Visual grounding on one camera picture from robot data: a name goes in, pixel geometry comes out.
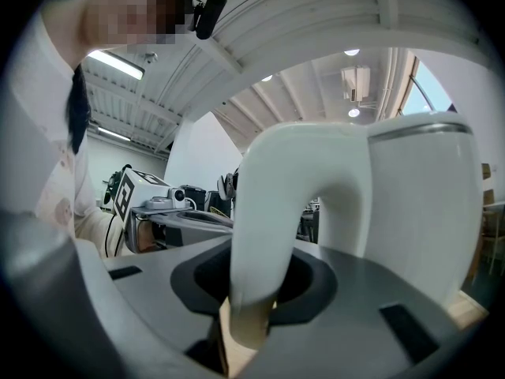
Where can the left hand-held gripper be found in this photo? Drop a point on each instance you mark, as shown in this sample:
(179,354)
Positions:
(130,200)

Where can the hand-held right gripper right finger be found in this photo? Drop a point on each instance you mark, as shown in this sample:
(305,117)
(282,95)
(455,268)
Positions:
(347,342)

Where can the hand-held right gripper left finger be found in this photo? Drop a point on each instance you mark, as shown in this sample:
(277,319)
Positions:
(150,286)

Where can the white electric kettle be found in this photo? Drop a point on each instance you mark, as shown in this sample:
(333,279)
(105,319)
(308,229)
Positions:
(414,211)

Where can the person's left forearm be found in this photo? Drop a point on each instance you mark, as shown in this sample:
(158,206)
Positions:
(102,223)

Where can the person's left hand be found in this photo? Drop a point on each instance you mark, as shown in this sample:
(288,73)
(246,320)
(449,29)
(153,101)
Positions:
(148,237)

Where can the black bin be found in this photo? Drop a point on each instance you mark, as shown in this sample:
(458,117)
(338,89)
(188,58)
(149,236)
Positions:
(195,197)

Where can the white backpack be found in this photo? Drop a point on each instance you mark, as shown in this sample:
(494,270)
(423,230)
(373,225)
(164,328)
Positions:
(228,184)

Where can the short tube ceiling light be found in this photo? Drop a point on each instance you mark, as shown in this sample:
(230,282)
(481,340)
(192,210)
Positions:
(113,133)

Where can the round ceiling light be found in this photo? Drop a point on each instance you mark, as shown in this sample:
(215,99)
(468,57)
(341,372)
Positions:
(351,52)
(267,78)
(354,112)

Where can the person's cream sweatshirt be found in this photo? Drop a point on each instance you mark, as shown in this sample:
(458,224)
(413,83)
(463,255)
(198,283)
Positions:
(43,152)

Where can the long tube ceiling light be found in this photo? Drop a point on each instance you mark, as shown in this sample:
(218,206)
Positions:
(116,64)

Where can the wooden chair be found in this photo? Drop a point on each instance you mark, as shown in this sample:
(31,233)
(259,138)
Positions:
(493,219)

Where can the white ceiling air conditioner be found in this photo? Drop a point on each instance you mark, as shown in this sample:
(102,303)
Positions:
(356,83)

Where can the person's head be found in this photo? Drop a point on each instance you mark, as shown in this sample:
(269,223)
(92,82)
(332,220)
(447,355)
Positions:
(130,6)

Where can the large window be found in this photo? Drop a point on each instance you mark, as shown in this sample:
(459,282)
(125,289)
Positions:
(428,89)

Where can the small white camera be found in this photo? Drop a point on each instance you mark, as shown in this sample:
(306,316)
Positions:
(177,196)

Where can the dome security camera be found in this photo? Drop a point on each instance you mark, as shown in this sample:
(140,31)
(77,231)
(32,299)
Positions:
(150,57)

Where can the black head camera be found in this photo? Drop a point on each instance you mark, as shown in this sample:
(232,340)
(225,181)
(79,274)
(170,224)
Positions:
(209,14)

